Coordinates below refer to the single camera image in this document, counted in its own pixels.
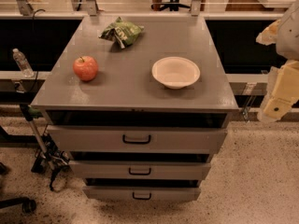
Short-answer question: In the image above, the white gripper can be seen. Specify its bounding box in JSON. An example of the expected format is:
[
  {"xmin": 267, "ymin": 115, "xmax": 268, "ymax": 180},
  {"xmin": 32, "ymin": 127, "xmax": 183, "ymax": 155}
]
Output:
[{"xmin": 256, "ymin": 20, "xmax": 299, "ymax": 123}]

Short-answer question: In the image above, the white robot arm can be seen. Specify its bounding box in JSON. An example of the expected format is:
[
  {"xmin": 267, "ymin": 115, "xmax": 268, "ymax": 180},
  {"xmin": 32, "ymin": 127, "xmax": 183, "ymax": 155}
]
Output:
[{"xmin": 256, "ymin": 0, "xmax": 299, "ymax": 122}]

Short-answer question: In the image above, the grey top drawer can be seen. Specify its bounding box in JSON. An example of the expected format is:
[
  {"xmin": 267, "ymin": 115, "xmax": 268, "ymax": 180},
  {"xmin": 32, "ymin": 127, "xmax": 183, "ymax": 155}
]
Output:
[{"xmin": 49, "ymin": 125, "xmax": 227, "ymax": 154}]

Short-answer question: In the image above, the grey drawer cabinet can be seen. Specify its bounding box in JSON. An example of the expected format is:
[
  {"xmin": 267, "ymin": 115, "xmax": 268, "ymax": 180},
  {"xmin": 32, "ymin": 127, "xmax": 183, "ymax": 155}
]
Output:
[{"xmin": 32, "ymin": 14, "xmax": 237, "ymax": 188}]

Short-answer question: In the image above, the white paper bowl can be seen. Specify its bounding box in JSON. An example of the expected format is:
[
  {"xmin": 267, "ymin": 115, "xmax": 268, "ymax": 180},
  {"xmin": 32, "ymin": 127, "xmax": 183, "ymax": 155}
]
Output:
[{"xmin": 151, "ymin": 57, "xmax": 201, "ymax": 90}]

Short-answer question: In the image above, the green chip bag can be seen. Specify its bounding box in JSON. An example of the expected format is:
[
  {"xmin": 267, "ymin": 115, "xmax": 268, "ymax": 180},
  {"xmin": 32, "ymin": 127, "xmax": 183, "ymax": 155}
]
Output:
[{"xmin": 99, "ymin": 17, "xmax": 144, "ymax": 49}]

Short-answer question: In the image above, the red apple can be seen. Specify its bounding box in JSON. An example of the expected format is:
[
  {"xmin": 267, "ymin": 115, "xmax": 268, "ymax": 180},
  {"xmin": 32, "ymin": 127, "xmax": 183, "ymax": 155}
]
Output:
[{"xmin": 73, "ymin": 56, "xmax": 98, "ymax": 81}]

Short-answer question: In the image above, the clear plastic water bottle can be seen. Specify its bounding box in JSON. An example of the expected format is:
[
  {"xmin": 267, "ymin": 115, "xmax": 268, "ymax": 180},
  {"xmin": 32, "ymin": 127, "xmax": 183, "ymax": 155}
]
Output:
[{"xmin": 13, "ymin": 49, "xmax": 34, "ymax": 77}]

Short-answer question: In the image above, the black office chair base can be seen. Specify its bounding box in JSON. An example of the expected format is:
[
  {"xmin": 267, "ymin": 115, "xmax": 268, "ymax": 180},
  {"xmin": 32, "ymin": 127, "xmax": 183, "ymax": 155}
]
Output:
[{"xmin": 0, "ymin": 162, "xmax": 36, "ymax": 214}]

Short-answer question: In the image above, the metal clamp bracket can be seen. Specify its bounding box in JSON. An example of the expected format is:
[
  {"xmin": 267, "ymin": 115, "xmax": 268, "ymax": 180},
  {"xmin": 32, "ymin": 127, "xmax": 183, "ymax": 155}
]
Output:
[{"xmin": 241, "ymin": 82, "xmax": 256, "ymax": 122}]

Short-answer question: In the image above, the green handled floor tool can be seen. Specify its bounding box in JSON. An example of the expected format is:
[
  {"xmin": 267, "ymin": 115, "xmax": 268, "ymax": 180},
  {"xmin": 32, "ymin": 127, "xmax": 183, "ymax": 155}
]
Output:
[{"xmin": 20, "ymin": 105, "xmax": 69, "ymax": 191}]

